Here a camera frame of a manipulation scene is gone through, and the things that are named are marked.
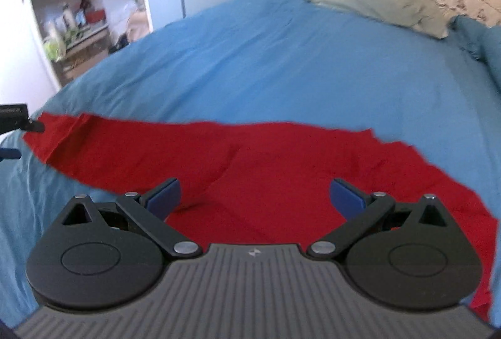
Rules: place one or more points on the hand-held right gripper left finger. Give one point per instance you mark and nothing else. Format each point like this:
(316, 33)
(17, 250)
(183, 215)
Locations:
(166, 199)

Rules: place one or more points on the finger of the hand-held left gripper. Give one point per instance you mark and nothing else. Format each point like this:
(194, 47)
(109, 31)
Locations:
(15, 115)
(9, 154)

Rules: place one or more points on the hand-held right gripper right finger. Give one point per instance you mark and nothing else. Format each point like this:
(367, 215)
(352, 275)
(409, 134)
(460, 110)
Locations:
(346, 200)

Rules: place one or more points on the red cloth garment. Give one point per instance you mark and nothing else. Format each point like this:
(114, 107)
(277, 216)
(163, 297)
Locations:
(282, 167)

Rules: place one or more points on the green plastic bag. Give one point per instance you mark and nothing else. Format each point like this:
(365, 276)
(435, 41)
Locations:
(53, 47)

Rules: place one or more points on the white bottle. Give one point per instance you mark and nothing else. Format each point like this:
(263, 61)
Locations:
(68, 17)

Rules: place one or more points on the red box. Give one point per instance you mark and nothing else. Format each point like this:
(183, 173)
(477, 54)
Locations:
(96, 15)

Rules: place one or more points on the beige bag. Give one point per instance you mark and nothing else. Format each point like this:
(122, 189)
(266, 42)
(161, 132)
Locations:
(137, 21)

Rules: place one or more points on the bed with blue sheet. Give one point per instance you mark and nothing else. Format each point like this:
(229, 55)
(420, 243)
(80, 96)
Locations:
(254, 65)

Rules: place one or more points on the pale green pillow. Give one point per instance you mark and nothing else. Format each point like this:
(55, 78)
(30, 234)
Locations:
(375, 4)

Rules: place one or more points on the blue pillow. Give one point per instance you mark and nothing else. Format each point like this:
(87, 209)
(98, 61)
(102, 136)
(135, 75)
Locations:
(479, 41)

